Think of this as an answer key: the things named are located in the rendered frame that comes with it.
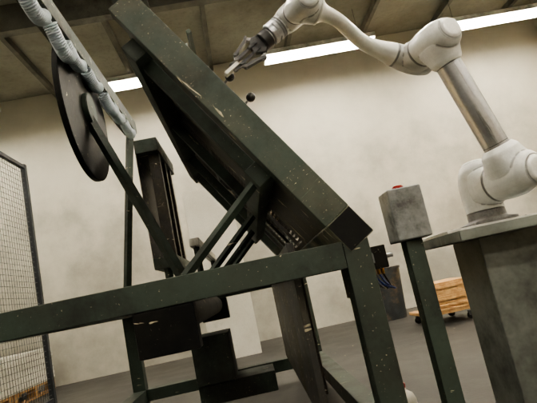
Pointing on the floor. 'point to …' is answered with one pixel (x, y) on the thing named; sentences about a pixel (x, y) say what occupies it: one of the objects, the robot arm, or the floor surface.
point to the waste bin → (391, 301)
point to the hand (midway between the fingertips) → (232, 69)
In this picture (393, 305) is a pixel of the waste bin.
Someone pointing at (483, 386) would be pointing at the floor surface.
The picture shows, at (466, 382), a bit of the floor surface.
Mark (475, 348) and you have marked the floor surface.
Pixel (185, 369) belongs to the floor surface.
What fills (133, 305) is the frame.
